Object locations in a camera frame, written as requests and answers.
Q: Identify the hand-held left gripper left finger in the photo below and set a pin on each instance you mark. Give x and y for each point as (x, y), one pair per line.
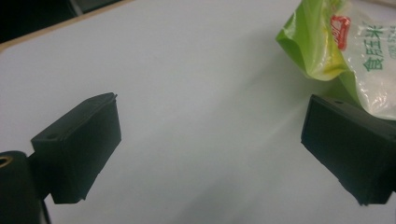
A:
(77, 146)

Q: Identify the green and clear plastic bag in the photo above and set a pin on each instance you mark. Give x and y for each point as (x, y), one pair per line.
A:
(339, 46)

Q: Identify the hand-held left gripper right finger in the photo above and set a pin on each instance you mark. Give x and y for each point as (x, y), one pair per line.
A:
(351, 146)

